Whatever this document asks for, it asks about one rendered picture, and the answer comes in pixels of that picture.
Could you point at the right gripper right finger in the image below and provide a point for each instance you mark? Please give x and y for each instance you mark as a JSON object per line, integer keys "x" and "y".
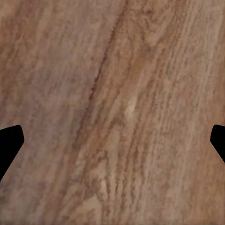
{"x": 217, "y": 139}

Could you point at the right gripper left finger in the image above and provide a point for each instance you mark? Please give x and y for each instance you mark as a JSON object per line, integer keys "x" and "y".
{"x": 11, "y": 140}

